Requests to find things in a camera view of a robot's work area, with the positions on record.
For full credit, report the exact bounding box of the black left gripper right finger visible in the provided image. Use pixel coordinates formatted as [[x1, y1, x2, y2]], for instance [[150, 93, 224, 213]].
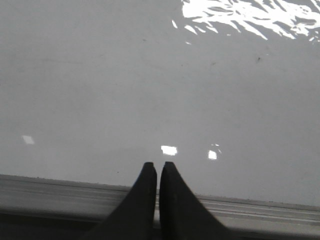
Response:
[[159, 161, 232, 240]]

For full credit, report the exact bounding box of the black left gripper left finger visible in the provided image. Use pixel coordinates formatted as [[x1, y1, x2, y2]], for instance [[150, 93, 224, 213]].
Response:
[[81, 162, 157, 240]]

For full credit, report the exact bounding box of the white whiteboard with aluminium frame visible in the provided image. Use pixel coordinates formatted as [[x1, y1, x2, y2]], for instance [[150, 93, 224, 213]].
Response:
[[0, 0, 320, 240]]

